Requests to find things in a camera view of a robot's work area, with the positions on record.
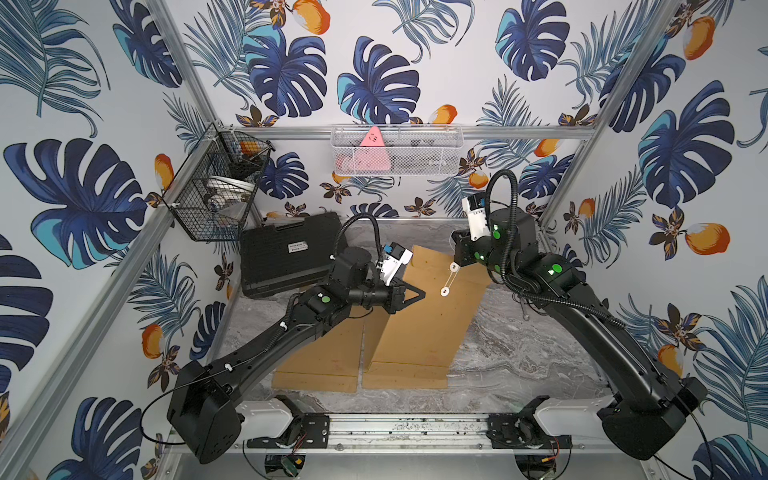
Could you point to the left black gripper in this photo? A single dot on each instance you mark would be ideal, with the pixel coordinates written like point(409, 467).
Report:
point(393, 297)

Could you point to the white mesh wall basket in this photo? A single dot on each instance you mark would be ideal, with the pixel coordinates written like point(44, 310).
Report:
point(415, 150)

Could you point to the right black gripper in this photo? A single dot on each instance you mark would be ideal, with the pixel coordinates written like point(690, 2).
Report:
point(464, 244)

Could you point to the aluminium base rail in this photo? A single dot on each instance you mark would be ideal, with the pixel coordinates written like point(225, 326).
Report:
point(270, 427)

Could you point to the black wire basket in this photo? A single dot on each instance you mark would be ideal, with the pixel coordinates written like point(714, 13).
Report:
point(225, 153)

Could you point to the white items in black basket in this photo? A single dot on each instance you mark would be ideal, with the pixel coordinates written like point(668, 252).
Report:
point(223, 192)

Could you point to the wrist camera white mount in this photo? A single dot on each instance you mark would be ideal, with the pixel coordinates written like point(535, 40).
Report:
point(395, 256)
point(474, 207)

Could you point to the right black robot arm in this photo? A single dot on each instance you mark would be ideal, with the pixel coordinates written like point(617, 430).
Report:
point(650, 403)

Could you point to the pink triangular object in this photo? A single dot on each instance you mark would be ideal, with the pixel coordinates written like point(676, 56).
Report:
point(371, 155)

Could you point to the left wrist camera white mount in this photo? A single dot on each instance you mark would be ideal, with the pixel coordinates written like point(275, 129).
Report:
point(395, 256)

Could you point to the black plastic tool case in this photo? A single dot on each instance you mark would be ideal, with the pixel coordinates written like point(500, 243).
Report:
point(285, 256)

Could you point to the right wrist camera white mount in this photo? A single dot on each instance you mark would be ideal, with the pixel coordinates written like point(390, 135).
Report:
point(474, 207)

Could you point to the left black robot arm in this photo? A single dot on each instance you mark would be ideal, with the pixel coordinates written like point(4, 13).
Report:
point(203, 406)

